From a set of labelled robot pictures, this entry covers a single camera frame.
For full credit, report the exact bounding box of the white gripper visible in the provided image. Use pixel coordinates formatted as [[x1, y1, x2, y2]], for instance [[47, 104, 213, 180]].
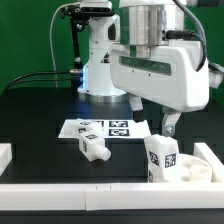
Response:
[[110, 40, 209, 136]]

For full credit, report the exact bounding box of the white round stool seat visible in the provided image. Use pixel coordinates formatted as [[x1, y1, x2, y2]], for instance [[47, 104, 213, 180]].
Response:
[[146, 152, 213, 184]]

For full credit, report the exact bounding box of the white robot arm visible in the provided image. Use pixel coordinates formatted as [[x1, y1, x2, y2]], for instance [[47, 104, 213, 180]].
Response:
[[79, 0, 224, 136]]

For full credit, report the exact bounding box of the white marker sheet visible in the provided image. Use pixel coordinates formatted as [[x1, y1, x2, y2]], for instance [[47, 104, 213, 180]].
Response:
[[58, 119, 151, 139]]

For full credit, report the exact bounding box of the white right fence bar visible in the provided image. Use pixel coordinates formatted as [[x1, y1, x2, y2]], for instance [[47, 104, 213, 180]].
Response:
[[193, 143, 224, 183]]

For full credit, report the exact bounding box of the white fence bar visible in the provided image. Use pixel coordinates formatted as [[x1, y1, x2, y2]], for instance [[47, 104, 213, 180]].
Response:
[[0, 143, 12, 176], [0, 183, 224, 211], [193, 143, 224, 183]]

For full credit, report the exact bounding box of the white front fence bar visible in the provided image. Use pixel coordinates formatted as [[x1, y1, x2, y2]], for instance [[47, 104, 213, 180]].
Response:
[[0, 183, 224, 211]]

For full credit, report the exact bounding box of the white left fence bar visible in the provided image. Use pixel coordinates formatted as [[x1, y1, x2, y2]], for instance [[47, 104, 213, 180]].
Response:
[[0, 143, 12, 176]]

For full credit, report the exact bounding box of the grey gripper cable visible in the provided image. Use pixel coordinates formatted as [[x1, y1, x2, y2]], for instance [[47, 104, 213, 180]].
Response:
[[165, 0, 209, 73]]

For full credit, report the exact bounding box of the black cable upper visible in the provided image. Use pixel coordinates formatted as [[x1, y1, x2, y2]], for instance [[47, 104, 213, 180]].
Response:
[[2, 69, 84, 95]]

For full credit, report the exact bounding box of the black cable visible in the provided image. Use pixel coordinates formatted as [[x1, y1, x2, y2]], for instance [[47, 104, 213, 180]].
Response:
[[6, 77, 83, 92], [2, 69, 84, 95]]

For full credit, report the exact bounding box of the white cable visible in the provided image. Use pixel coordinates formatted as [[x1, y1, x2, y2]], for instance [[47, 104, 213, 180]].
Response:
[[49, 3, 80, 89]]

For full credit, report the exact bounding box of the grey depth camera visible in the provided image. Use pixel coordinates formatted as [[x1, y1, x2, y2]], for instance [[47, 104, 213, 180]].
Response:
[[80, 0, 115, 17]]

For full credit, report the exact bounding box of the black cable lower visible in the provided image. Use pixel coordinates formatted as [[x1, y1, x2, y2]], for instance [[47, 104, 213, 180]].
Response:
[[6, 77, 83, 92]]

